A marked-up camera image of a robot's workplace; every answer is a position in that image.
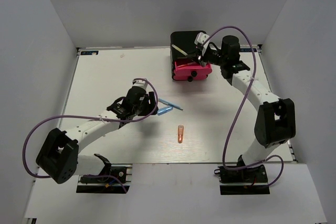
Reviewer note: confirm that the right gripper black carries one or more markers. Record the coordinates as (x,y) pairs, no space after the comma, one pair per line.
(197,57)

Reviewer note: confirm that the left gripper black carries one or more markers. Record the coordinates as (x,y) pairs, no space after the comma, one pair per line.
(151,108)

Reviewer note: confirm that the orange highlighter pen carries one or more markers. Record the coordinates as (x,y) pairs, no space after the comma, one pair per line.
(190,63)

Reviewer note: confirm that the pink drawer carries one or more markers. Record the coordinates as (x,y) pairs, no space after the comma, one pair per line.
(196,67)
(191,73)
(189,78)

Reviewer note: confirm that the yellow highlighter pen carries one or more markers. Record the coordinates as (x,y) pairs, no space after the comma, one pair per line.
(179,50)

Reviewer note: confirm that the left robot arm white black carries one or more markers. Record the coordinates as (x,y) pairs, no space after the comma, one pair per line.
(60,156)

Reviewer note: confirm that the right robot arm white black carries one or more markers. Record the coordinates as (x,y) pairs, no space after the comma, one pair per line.
(275,122)

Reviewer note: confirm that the black drawer cabinet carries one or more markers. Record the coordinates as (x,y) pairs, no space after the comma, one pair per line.
(185,41)

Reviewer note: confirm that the light blue clip pen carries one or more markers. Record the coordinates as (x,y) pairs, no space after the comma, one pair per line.
(170,104)

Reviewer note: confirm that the right blue table sticker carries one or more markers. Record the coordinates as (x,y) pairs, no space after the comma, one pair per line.
(248,50)

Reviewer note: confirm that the blue table sticker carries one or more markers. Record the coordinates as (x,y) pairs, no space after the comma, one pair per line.
(248,50)
(89,53)

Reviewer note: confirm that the left blue table sticker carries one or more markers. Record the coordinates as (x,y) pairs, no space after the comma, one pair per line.
(89,53)

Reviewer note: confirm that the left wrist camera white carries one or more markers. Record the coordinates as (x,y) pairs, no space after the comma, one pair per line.
(140,83)

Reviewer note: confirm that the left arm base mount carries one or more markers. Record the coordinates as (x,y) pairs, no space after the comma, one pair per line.
(115,180)

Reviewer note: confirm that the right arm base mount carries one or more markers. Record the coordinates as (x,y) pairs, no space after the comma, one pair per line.
(250,181)

